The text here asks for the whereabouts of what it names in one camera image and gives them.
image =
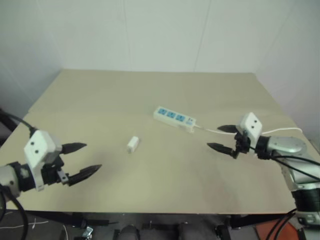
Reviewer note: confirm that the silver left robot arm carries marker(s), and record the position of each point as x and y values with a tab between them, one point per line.
8	178

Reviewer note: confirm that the small metal clip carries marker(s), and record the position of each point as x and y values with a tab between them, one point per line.
88	232

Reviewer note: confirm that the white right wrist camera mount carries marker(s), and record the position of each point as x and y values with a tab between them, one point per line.
252	125

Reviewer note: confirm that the white plug adapter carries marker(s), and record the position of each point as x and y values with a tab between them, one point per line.
133	144

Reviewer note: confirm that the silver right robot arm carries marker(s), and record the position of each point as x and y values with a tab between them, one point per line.
287	145

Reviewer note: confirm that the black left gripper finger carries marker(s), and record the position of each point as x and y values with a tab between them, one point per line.
73	147
85	173

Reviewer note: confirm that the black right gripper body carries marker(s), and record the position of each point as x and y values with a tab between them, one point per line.
242	145

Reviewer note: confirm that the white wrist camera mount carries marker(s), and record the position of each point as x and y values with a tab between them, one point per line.
37	147
252	125

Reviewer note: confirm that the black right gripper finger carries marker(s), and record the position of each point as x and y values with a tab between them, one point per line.
221	148
227	129

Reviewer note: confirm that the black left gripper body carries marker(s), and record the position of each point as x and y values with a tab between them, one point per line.
51	172

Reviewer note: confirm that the dark rounded shape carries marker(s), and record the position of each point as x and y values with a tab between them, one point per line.
130	233

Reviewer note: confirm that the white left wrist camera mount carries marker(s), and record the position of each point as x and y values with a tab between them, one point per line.
37	147

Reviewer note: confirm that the white power strip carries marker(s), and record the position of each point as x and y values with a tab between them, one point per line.
172	117

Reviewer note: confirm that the orange object under table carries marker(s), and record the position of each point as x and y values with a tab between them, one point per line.
287	228

